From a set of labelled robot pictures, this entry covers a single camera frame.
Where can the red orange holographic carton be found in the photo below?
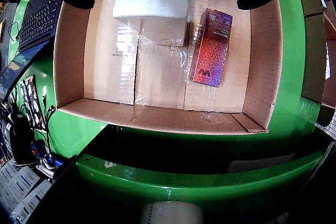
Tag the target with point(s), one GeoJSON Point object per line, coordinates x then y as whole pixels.
{"type": "Point", "coordinates": [210, 58]}

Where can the dark printed picture sheet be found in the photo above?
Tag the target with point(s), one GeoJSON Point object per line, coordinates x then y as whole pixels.
{"type": "Point", "coordinates": [32, 98]}

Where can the blue red plug bundle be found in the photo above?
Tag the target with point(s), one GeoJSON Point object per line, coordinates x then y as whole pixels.
{"type": "Point", "coordinates": [38, 148]}

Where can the dark box device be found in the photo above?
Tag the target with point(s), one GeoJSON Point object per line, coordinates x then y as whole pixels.
{"type": "Point", "coordinates": [64, 166]}

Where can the large shallow cardboard tray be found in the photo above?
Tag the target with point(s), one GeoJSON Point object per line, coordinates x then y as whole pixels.
{"type": "Point", "coordinates": [110, 77]}

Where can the black laptop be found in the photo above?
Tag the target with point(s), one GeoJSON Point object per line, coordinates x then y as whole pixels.
{"type": "Point", "coordinates": [39, 19]}

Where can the white cloth rag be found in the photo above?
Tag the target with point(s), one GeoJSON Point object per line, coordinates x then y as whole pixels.
{"type": "Point", "coordinates": [48, 166]}

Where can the beige packing tape roll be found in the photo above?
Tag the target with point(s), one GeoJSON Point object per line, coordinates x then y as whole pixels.
{"type": "Point", "coordinates": [170, 213]}

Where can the green metal machine housing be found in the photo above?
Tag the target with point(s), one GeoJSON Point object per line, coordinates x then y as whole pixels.
{"type": "Point", "coordinates": [170, 182]}

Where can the cow print carton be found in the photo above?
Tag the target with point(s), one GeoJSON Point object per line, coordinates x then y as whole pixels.
{"type": "Point", "coordinates": [327, 69]}

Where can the black round device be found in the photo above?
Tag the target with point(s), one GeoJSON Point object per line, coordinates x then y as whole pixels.
{"type": "Point", "coordinates": [22, 142]}

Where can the open cardboard box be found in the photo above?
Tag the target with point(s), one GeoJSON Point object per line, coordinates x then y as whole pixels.
{"type": "Point", "coordinates": [313, 58]}
{"type": "Point", "coordinates": [311, 2]}

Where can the laminated printed sheet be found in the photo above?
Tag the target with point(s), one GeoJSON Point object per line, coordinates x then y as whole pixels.
{"type": "Point", "coordinates": [15, 182]}
{"type": "Point", "coordinates": [31, 200]}

